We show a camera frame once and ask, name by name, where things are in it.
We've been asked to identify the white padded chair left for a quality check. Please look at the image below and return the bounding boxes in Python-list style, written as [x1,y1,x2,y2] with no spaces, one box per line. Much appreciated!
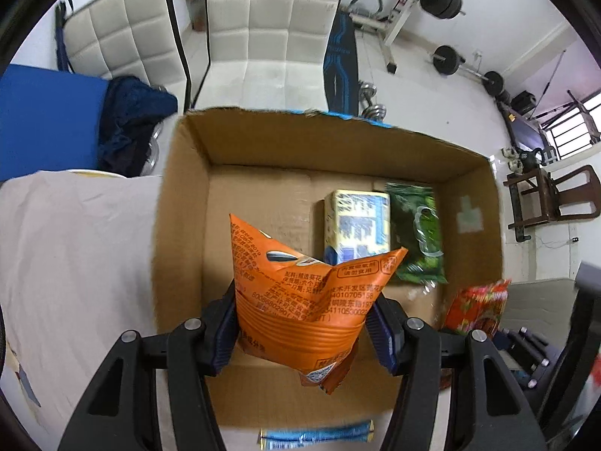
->
[61,0,191,100]

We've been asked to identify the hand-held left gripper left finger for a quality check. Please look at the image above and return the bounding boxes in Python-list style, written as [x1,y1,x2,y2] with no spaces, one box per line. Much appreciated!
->
[57,278,240,451]

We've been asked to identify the black monitor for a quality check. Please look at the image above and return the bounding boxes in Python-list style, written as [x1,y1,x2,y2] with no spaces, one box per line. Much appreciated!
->
[509,117,548,152]

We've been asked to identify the dark wooden chair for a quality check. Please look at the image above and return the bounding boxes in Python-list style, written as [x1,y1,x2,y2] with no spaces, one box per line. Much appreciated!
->
[503,164,601,243]

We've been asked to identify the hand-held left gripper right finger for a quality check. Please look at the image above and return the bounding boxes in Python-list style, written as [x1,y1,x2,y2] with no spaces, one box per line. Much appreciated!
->
[365,291,548,451]

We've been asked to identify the blue strip packet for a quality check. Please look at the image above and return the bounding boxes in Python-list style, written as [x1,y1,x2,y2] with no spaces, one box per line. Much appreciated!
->
[257,422,375,446]

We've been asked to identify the red snack packet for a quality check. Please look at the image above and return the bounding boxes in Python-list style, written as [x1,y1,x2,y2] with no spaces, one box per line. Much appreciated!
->
[444,279,512,339]

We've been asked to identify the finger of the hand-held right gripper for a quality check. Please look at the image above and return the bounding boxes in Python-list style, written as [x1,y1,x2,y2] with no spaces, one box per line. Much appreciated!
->
[498,329,560,368]
[509,367,545,390]

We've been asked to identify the green snack packet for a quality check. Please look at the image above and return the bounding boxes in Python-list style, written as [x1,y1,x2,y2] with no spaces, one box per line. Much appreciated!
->
[385,182,449,285]

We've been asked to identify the yellow and blue packet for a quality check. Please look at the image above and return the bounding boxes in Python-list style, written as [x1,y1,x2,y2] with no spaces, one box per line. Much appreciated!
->
[323,190,391,266]

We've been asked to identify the white padded chair centre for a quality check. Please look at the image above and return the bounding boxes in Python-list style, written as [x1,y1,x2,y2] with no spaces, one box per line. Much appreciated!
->
[194,0,352,114]

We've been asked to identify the orange snack packet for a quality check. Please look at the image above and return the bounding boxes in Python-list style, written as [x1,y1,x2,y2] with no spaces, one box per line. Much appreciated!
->
[229,213,408,395]

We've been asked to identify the blue and black weight bench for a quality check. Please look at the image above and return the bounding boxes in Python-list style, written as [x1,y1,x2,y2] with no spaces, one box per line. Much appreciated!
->
[322,9,360,116]

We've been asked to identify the dark blue cloth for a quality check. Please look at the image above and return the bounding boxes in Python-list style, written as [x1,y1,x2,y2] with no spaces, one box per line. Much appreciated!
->
[97,75,180,177]

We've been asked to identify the barred window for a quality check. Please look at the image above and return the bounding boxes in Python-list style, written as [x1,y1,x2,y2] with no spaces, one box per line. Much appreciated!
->
[539,88,601,161]

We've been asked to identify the barbell with small black plates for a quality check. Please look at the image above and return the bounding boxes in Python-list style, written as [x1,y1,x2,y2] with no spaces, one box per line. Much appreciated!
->
[430,44,506,98]

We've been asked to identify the white padded chair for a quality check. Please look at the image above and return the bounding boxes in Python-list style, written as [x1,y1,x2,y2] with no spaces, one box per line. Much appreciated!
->
[61,0,191,100]
[194,0,352,114]

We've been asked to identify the white bed sheet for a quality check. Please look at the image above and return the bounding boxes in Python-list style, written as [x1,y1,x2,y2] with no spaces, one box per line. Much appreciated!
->
[0,171,166,451]

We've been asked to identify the brown cardboard box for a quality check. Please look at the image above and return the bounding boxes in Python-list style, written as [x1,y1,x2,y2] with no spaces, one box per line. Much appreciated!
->
[153,107,505,428]

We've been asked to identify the white weight rack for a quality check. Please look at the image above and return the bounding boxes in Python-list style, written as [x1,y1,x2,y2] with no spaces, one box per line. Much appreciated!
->
[348,0,444,74]

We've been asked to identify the black kettlebell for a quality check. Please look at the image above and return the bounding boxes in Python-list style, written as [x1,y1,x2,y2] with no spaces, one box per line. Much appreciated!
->
[516,147,544,171]

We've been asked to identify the chrome dumbbell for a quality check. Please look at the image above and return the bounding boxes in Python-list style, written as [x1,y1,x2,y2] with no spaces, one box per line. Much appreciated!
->
[359,82,388,121]

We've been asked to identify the folded blue chair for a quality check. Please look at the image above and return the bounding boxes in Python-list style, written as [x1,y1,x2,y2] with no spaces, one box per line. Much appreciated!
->
[53,0,77,75]

